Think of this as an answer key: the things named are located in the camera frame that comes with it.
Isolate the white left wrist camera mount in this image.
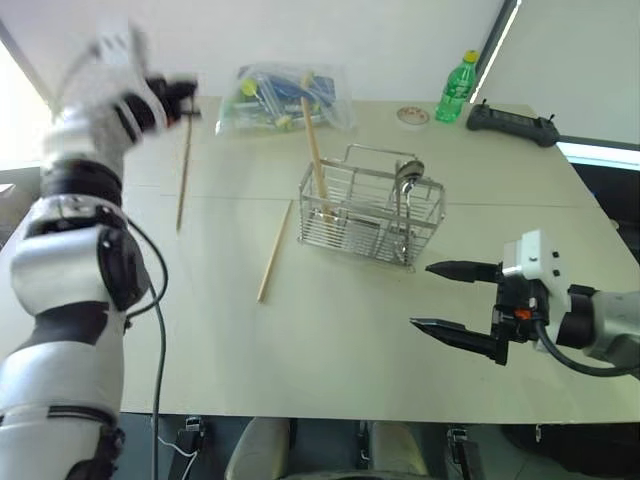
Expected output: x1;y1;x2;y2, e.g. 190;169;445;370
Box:
87;22;151;69

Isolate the black remote controller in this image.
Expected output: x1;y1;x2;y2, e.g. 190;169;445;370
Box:
465;98;562;149

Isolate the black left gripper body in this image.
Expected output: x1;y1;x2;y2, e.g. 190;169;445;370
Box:
146;73;180;126

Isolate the dark low furniture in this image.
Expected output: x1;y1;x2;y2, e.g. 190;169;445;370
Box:
556;139;640;261

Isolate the clear plastic bag of items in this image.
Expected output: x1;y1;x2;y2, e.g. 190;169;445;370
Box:
215;61;358;137

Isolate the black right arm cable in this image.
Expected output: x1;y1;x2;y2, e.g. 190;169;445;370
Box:
532;319;640;378

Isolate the dark window frame bar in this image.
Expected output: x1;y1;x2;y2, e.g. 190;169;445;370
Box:
469;0;524;104

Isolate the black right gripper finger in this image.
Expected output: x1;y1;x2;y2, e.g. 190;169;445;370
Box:
409;316;497;361
424;259;502;287

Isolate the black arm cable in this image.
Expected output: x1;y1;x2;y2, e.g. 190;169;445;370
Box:
124;217;170;480
532;319;640;378

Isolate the black table clamp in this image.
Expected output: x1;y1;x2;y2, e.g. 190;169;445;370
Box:
353;420;372;471
175;415;207;457
443;423;487;480

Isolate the wooden chopstick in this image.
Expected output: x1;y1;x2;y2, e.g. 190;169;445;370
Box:
299;73;337;222
256;199;294;305
175;115;195;232

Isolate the metal wire basket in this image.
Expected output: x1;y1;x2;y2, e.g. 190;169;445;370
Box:
297;143;447;274

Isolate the thin white cable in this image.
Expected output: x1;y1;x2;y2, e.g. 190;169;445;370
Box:
156;433;199;480

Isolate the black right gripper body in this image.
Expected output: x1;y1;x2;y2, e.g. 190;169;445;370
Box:
491;261;552;367

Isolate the metal spoon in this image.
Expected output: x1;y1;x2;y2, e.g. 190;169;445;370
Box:
391;158;427;264

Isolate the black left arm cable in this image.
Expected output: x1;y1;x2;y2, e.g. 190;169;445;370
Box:
124;217;170;480

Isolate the white tape roll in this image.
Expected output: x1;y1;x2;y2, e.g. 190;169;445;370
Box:
395;105;432;131

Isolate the green plastic bottle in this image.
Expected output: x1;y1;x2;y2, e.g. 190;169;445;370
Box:
433;49;479;124

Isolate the beige rounded shape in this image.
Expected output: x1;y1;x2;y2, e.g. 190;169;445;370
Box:
223;416;292;480
371;421;432;480

